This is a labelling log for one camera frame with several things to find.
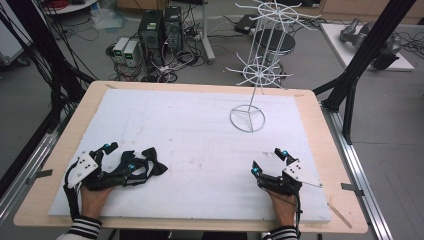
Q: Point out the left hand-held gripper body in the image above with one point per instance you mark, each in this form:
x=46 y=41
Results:
x=82 y=168

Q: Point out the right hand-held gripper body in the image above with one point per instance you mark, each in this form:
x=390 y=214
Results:
x=279 y=183

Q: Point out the black bow tie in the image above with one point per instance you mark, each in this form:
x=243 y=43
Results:
x=148 y=163

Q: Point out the person's right hand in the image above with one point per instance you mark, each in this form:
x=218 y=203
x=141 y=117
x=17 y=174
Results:
x=283 y=208

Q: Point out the person's left hand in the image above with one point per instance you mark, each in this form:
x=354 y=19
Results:
x=95 y=201

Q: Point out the white foam board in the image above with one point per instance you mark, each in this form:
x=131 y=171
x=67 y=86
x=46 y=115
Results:
x=200 y=150

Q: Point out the thin wooden stick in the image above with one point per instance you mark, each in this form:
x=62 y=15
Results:
x=340 y=216

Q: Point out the white power supply unit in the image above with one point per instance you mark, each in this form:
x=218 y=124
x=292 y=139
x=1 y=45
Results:
x=120 y=49
x=131 y=53

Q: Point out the black round stool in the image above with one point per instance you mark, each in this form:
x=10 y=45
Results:
x=276 y=41

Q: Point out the black computer tower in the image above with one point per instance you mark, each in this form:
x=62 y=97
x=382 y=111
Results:
x=150 y=33
x=173 y=28

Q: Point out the white floor board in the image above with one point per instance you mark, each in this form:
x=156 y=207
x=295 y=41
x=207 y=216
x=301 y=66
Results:
x=336 y=43

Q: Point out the black box on floor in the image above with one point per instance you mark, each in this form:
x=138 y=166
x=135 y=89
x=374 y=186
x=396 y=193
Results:
x=245 y=24

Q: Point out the grey desk leg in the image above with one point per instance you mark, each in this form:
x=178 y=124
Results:
x=206 y=36

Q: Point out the grey robot part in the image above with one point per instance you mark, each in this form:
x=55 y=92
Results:
x=373 y=38

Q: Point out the aluminium rail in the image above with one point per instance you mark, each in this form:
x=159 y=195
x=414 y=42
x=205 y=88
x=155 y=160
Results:
x=356 y=173
x=26 y=170

